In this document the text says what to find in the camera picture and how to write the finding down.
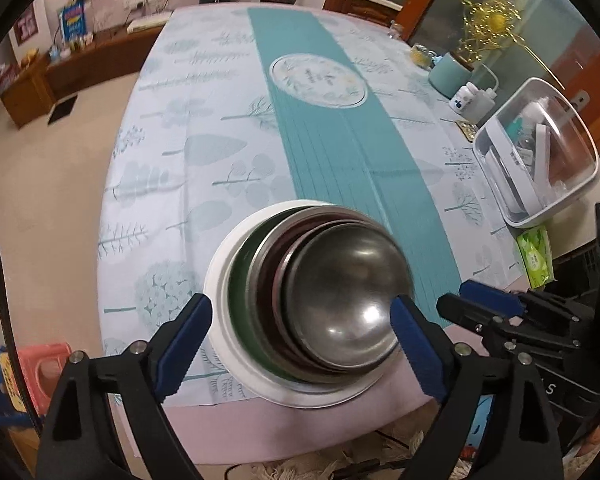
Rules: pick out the round floral table mat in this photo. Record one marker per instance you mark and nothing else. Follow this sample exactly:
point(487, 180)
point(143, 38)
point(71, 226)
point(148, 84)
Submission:
point(320, 80)

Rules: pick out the clear lidded storage box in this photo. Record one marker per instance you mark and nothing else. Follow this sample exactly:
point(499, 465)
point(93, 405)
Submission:
point(515, 200)

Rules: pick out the white squeeze bottle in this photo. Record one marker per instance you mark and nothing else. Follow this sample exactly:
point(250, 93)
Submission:
point(480, 107)

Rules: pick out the blue plastic stool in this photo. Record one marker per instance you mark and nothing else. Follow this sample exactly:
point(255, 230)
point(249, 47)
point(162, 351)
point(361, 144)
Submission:
point(0, 390)

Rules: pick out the glass jar with yellow contents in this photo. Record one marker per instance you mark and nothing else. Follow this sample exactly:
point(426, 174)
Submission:
point(421, 57)

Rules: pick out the large white plate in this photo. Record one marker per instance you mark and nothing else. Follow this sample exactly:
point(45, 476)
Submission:
point(305, 399)

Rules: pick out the white set-top box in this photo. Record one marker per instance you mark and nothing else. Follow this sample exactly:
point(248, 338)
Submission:
point(150, 21)

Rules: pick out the tree print tablecloth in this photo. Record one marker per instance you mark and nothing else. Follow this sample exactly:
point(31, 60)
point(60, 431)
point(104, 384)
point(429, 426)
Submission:
point(190, 110)

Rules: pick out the green wet wipe pack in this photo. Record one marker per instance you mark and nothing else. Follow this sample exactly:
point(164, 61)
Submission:
point(534, 257)

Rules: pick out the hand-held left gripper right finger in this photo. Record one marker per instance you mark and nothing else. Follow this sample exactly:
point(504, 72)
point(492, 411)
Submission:
point(415, 345)

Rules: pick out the tissue box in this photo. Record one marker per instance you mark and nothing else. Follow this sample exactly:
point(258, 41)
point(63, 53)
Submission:
point(5, 80)

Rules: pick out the teal canister with wooden lid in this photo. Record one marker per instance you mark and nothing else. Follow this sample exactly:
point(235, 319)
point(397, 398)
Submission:
point(447, 77)

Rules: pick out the pink table cover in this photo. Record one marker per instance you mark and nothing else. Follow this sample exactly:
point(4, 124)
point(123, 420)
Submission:
point(230, 430)

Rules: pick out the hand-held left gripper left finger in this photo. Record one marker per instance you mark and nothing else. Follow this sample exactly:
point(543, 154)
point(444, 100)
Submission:
point(182, 345)

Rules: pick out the pink steel bowl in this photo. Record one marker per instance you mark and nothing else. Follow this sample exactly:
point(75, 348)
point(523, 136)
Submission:
point(272, 287)

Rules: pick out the wooden television cabinet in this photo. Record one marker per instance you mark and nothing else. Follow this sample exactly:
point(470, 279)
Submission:
point(80, 75)

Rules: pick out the blue printed box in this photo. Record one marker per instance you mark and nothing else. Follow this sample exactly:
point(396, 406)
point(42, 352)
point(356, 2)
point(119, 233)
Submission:
point(73, 22)

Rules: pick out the small patterned steel bowl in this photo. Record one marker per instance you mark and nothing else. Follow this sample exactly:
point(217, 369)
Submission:
point(350, 285)

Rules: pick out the pill blister pack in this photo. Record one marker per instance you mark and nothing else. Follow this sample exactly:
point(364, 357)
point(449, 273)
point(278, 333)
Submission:
point(467, 128)

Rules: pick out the teal table runner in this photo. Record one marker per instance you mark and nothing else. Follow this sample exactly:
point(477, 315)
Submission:
point(330, 160)

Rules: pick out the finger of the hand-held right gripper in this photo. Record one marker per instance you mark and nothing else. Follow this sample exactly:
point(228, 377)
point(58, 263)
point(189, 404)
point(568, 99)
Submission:
point(490, 294)
point(465, 310)

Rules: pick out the clear glass cup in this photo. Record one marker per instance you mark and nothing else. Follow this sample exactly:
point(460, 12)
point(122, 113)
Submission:
point(395, 30)

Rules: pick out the large steel bowl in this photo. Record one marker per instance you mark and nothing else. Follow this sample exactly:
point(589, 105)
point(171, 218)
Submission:
point(252, 290)

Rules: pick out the frosted glass partition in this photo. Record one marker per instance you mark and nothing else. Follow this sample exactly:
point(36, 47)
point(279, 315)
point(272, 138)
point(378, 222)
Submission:
point(440, 15)

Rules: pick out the green plate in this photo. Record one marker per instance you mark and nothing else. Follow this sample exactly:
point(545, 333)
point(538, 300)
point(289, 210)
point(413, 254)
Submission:
point(234, 290)

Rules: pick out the pink plastic stool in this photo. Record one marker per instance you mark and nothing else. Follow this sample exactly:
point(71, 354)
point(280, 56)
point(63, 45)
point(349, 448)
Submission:
point(35, 360)

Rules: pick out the white pill bottle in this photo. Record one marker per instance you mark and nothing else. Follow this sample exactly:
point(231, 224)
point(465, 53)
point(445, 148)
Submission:
point(464, 100)

